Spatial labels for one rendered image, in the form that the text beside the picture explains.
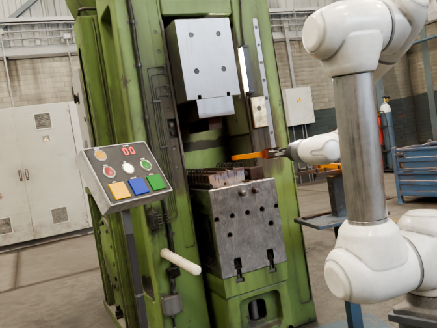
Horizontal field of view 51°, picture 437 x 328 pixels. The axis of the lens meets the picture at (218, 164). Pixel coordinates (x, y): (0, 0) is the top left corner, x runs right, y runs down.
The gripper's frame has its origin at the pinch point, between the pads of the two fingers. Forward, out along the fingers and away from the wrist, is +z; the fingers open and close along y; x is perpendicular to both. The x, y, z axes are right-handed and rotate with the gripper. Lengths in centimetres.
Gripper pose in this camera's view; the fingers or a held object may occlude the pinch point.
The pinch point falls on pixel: (272, 152)
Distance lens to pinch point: 194.1
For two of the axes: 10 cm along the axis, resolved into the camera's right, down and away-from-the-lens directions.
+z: -4.0, 0.0, 9.1
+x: -1.5, -9.9, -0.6
